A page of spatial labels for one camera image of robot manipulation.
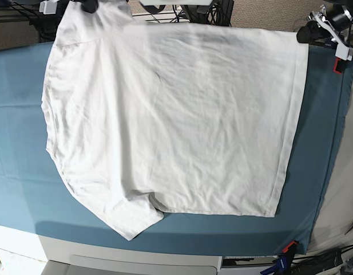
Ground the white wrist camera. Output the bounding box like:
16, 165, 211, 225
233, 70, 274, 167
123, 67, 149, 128
335, 42, 353, 61
39, 0, 58, 15

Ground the blue orange clamp bottom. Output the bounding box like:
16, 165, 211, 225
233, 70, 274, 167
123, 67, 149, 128
260, 241, 299, 275

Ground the white T-shirt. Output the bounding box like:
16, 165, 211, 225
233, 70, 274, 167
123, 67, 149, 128
42, 1, 309, 240

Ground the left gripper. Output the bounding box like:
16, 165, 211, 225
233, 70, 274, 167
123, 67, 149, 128
296, 5, 353, 44

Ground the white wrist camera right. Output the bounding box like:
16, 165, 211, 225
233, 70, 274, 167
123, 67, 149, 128
39, 0, 58, 15

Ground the orange black clamp top right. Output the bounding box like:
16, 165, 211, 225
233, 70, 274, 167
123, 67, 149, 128
333, 57, 347, 74

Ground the blue table cloth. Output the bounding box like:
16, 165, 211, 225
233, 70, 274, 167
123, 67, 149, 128
0, 43, 353, 256

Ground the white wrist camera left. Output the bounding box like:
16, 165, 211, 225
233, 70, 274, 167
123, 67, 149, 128
335, 42, 353, 61

